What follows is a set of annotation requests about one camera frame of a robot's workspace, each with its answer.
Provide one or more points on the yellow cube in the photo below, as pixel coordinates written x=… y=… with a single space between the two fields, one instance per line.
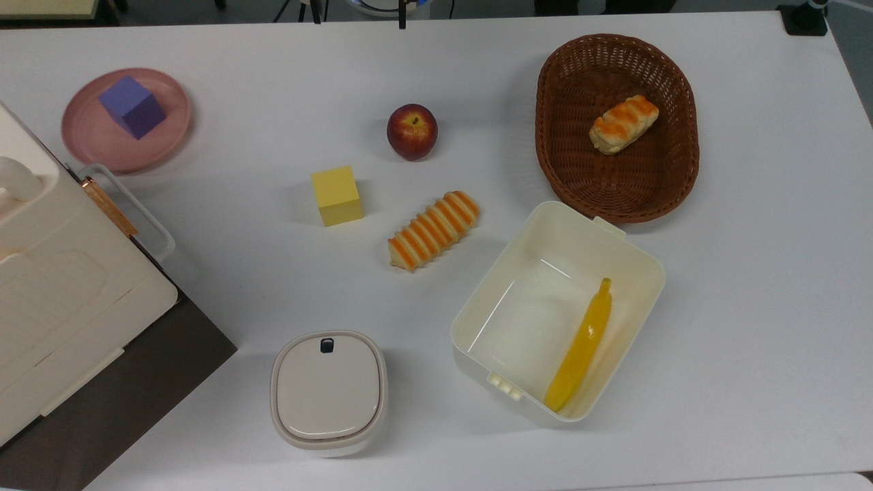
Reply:
x=336 y=196

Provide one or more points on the purple cube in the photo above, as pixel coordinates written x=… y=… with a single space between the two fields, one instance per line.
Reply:
x=133 y=107

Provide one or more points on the long orange striped bread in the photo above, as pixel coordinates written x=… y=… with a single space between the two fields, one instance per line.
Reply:
x=434 y=230

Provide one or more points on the cream plastic open box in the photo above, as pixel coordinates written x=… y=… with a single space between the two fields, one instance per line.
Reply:
x=532 y=307

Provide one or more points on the red apple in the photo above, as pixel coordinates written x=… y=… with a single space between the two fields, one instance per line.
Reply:
x=412 y=132

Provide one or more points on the yellow banana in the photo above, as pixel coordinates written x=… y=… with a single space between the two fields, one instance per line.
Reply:
x=582 y=348

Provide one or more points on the cream lidded container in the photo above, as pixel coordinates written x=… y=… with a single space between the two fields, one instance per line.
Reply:
x=329 y=392

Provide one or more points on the brown wicker basket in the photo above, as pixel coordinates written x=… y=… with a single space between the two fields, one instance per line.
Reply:
x=631 y=184

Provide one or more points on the short orange striped bread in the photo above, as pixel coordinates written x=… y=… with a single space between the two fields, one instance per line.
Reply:
x=623 y=125

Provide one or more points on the black tripod legs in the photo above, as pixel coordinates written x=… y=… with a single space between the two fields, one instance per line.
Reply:
x=310 y=9

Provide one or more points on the dark brown mat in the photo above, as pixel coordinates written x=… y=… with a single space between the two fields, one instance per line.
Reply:
x=129 y=392

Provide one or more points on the pink round plate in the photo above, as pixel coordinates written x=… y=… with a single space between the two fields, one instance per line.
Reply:
x=95 y=140

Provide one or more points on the cream toaster oven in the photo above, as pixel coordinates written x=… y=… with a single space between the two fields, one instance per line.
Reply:
x=61 y=286

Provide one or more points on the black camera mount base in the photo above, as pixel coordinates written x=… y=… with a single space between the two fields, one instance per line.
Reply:
x=805 y=18

